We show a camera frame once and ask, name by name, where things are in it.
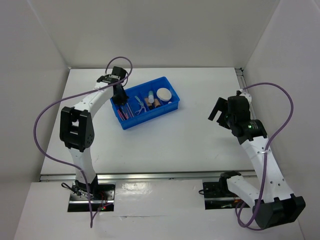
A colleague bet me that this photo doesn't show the mint green white tube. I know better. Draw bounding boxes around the mint green white tube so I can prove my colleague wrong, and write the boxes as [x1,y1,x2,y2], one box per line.
[148,90,154,104]

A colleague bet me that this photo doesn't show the aluminium rail front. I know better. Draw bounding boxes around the aluminium rail front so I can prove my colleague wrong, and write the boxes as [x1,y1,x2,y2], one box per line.
[39,170,258,182]

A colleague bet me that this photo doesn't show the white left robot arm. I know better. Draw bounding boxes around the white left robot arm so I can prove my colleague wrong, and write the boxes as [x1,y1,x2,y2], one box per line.
[59,66,129,200]

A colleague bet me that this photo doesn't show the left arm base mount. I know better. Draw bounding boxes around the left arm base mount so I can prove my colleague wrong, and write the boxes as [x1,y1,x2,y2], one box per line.
[61,182,116,213]

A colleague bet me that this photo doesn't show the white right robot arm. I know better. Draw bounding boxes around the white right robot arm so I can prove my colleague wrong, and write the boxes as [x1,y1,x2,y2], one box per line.
[208,94,306,230]

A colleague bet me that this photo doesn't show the pink brow comb brush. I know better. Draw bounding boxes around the pink brow comb brush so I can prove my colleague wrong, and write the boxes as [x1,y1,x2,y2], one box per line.
[117,109,124,121]

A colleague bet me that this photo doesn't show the blue divided plastic bin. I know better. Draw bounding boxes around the blue divided plastic bin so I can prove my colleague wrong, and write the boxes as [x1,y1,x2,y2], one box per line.
[111,76,180,130]

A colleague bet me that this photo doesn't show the white thin makeup pencil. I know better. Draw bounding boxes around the white thin makeup pencil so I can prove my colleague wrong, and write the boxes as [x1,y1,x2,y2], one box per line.
[125,103,132,118]

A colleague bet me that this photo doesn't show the mint green tweezers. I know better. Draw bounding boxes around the mint green tweezers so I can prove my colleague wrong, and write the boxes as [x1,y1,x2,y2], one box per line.
[134,95,144,106]

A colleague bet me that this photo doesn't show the round cream powder puff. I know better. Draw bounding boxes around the round cream powder puff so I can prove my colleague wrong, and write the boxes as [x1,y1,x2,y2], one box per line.
[156,87,172,102]

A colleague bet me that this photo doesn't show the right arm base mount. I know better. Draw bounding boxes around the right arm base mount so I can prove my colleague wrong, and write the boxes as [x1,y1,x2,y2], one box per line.
[198,171,242,210]

